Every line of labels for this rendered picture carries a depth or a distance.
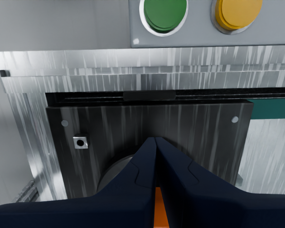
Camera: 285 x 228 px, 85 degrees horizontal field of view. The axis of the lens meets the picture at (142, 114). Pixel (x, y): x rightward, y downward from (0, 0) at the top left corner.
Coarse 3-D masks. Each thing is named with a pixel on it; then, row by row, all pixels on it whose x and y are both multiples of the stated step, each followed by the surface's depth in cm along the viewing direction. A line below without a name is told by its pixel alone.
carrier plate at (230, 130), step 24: (48, 120) 18; (72, 120) 18; (96, 120) 18; (120, 120) 18; (144, 120) 18; (168, 120) 18; (192, 120) 18; (216, 120) 18; (240, 120) 18; (72, 144) 19; (96, 144) 19; (120, 144) 19; (192, 144) 19; (216, 144) 19; (240, 144) 19; (72, 168) 20; (96, 168) 20; (216, 168) 21; (72, 192) 22
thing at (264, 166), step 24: (72, 96) 23; (96, 96) 23; (120, 96) 22; (192, 96) 22; (216, 96) 21; (240, 96) 21; (264, 96) 21; (264, 120) 24; (264, 144) 26; (240, 168) 27; (264, 168) 27; (264, 192) 29
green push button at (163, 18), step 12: (144, 0) 14; (156, 0) 14; (168, 0) 14; (180, 0) 14; (144, 12) 14; (156, 12) 14; (168, 12) 14; (180, 12) 14; (156, 24) 15; (168, 24) 15
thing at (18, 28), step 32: (0, 0) 23; (32, 0) 23; (64, 0) 23; (96, 0) 23; (0, 32) 25; (32, 32) 25; (64, 32) 25; (96, 32) 25; (128, 32) 25; (0, 96) 28; (0, 128) 30; (0, 160) 33; (0, 192) 36
